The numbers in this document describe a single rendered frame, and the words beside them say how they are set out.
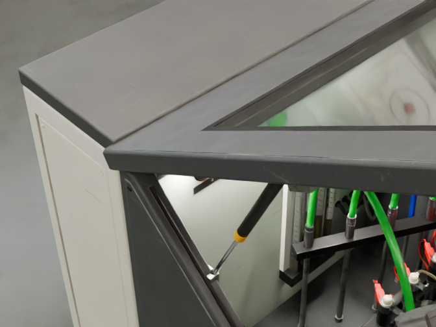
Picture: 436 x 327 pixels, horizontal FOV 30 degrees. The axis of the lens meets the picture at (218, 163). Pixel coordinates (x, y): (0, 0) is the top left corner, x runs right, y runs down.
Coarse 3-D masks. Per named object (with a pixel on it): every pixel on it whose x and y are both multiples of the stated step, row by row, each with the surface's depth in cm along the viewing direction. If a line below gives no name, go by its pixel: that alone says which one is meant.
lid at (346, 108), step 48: (384, 0) 156; (432, 0) 141; (288, 48) 147; (336, 48) 133; (384, 48) 128; (432, 48) 117; (240, 96) 126; (288, 96) 122; (336, 96) 113; (384, 96) 104; (432, 96) 97; (144, 144) 120; (192, 144) 110; (240, 144) 102; (288, 144) 95; (336, 144) 88; (384, 144) 83; (432, 144) 78; (384, 192) 81; (432, 192) 76
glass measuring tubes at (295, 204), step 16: (288, 192) 162; (320, 192) 167; (288, 208) 165; (304, 208) 168; (320, 208) 170; (288, 224) 168; (304, 224) 171; (320, 224) 174; (288, 240) 172; (288, 256) 175; (320, 256) 180; (288, 272) 177
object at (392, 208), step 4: (392, 196) 161; (396, 196) 161; (392, 200) 162; (396, 200) 162; (392, 204) 162; (396, 204) 162; (388, 208) 164; (392, 208) 163; (396, 208) 163; (388, 212) 164; (392, 212) 163; (396, 212) 164; (388, 216) 165; (392, 216) 164; (388, 220) 165; (392, 220) 165; (392, 224) 166; (392, 228) 167
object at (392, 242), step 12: (372, 192) 129; (312, 204) 155; (372, 204) 128; (312, 216) 157; (384, 216) 126; (312, 228) 160; (384, 228) 126; (396, 252) 125; (396, 264) 124; (408, 288) 124; (408, 300) 124
